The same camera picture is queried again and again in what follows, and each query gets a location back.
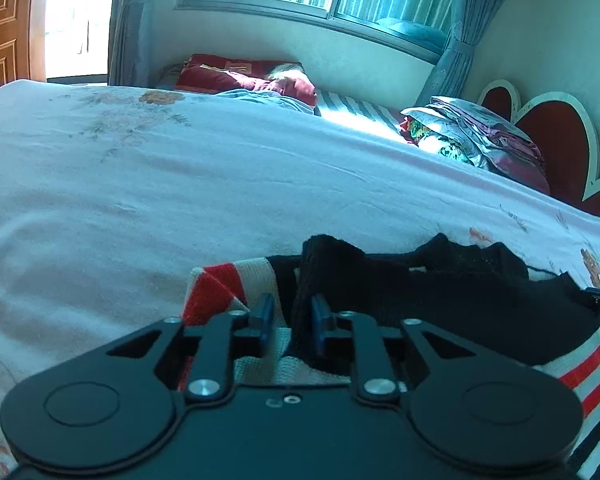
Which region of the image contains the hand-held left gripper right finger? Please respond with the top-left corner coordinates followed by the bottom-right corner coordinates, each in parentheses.
top-left (310, 294), bottom-right (486, 407)

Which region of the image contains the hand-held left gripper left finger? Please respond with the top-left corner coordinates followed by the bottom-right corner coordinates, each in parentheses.
top-left (105, 292), bottom-right (277, 407)

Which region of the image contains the striped knit sweater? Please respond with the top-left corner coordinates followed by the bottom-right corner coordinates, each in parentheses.
top-left (180, 232), bottom-right (600, 480)

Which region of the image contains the white floral bed sheet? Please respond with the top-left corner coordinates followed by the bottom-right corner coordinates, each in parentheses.
top-left (0, 79), bottom-right (600, 480)

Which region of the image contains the red and white headboard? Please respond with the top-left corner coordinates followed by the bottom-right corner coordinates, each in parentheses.
top-left (477, 79), bottom-right (600, 223)

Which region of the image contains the pile of folded bedding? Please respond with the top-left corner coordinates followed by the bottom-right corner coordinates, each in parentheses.
top-left (399, 96), bottom-right (552, 195)

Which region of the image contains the striped mattress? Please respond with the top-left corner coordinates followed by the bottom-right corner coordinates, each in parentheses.
top-left (314, 88), bottom-right (412, 143)

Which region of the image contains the light blue cloth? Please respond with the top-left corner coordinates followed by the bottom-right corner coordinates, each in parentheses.
top-left (214, 88), bottom-right (322, 117)

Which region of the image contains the dark red blanket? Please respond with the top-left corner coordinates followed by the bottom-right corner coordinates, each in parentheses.
top-left (175, 54), bottom-right (319, 109)

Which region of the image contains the blue tied curtain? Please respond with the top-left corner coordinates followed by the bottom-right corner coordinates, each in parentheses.
top-left (415, 0), bottom-right (527, 109)

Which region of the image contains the blue cushion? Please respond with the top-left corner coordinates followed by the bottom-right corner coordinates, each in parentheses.
top-left (375, 16), bottom-right (452, 54)

